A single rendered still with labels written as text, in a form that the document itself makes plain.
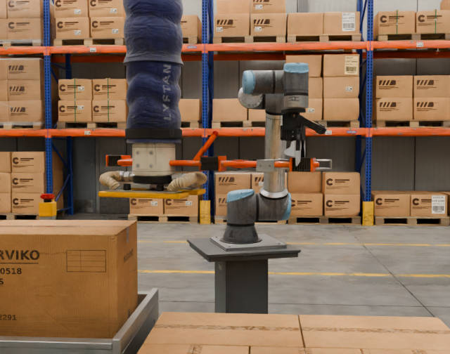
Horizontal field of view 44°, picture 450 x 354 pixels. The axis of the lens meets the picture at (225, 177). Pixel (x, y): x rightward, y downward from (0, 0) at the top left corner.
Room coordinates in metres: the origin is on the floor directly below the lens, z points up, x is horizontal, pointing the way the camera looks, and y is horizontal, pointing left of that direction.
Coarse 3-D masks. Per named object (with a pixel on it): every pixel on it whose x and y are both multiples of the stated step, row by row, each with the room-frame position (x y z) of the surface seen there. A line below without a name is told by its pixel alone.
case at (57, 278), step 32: (0, 224) 2.31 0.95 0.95; (32, 224) 2.31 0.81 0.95; (64, 224) 2.31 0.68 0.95; (96, 224) 2.31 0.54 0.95; (128, 224) 2.31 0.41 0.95; (0, 256) 2.06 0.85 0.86; (32, 256) 2.05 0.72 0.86; (64, 256) 2.05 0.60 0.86; (96, 256) 2.05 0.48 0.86; (128, 256) 2.25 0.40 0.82; (0, 288) 2.06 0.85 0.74; (32, 288) 2.05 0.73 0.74; (64, 288) 2.05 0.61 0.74; (96, 288) 2.05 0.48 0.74; (128, 288) 2.24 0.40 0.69; (0, 320) 2.06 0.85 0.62; (32, 320) 2.05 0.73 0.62; (64, 320) 2.05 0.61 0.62; (96, 320) 2.05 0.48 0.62
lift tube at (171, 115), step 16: (128, 64) 2.15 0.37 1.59; (144, 64) 2.10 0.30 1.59; (160, 64) 2.11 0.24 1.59; (176, 64) 2.17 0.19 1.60; (128, 80) 2.17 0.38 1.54; (144, 80) 2.10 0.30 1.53; (160, 80) 2.12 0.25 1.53; (176, 80) 2.18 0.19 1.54; (128, 96) 2.15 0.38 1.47; (144, 96) 2.11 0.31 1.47; (160, 96) 2.11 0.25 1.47; (176, 96) 2.16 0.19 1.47; (144, 112) 2.10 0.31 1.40; (160, 112) 2.11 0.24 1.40; (176, 112) 2.17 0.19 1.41; (128, 128) 2.16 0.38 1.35; (176, 128) 2.16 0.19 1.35
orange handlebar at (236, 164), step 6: (120, 162) 2.22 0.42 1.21; (126, 162) 2.21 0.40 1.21; (174, 162) 2.15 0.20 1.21; (180, 162) 2.14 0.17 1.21; (186, 162) 2.13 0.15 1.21; (192, 162) 2.12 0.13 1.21; (198, 162) 2.12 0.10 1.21; (222, 162) 2.09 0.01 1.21; (228, 162) 2.08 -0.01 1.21; (234, 162) 2.07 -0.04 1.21; (240, 162) 2.07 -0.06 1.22; (246, 162) 2.06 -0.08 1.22; (252, 162) 2.05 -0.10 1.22; (276, 162) 2.03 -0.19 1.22; (282, 162) 2.02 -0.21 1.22; (288, 162) 2.01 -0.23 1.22; (318, 162) 2.00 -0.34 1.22
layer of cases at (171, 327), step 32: (160, 320) 2.28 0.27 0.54; (192, 320) 2.28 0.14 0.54; (224, 320) 2.28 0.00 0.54; (256, 320) 2.28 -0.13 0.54; (288, 320) 2.28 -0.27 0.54; (320, 320) 2.28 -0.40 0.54; (352, 320) 2.28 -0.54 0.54; (384, 320) 2.28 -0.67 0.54; (416, 320) 2.28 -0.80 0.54; (160, 352) 1.92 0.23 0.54; (192, 352) 1.92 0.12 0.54; (224, 352) 1.92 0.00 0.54; (256, 352) 1.92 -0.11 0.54; (288, 352) 1.92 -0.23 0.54; (320, 352) 1.92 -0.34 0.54; (352, 352) 1.92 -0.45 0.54; (384, 352) 1.92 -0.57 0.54; (416, 352) 1.92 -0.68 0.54; (448, 352) 1.92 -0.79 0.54
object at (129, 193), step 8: (128, 184) 2.13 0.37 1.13; (160, 184) 2.10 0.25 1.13; (104, 192) 2.11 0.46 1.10; (112, 192) 2.10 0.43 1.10; (120, 192) 2.09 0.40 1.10; (128, 192) 2.08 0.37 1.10; (136, 192) 2.07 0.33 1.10; (144, 192) 2.07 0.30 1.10; (152, 192) 2.07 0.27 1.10; (160, 192) 2.06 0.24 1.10; (168, 192) 2.05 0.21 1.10; (176, 192) 2.06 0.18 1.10; (184, 192) 2.08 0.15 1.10
